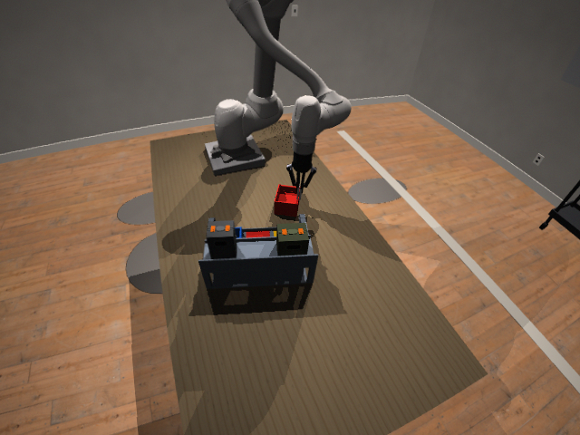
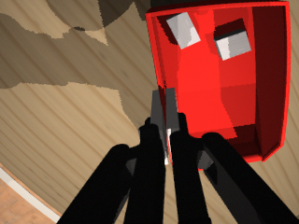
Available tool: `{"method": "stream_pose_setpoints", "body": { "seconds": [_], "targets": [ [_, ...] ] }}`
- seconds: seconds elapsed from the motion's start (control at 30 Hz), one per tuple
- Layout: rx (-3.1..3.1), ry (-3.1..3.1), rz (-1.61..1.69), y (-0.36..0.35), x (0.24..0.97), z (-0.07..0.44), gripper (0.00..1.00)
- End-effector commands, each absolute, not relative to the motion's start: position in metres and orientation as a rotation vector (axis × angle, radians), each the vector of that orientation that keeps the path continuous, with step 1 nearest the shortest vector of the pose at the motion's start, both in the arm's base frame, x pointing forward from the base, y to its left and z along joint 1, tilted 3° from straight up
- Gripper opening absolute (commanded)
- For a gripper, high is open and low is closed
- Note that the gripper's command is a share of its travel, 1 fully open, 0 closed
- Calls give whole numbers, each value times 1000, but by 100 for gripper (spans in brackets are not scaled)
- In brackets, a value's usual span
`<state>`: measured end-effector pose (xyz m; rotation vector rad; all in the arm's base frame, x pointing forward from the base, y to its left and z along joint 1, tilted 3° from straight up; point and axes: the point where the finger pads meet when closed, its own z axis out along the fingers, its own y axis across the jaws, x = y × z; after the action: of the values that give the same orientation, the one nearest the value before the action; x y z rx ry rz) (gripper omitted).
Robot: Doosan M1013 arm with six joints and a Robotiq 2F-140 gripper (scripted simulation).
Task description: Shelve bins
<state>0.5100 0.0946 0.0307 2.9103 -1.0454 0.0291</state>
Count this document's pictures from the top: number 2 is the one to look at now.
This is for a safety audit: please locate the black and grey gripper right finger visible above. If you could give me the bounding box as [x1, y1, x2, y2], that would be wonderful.
[165, 88, 299, 224]

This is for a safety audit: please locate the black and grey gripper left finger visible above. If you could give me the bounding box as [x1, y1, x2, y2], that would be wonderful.
[56, 90, 168, 224]

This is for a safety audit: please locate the grey metal block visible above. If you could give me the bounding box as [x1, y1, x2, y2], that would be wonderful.
[213, 28, 251, 61]
[166, 12, 201, 49]

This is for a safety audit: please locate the red bin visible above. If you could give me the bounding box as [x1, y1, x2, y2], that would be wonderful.
[145, 0, 291, 162]

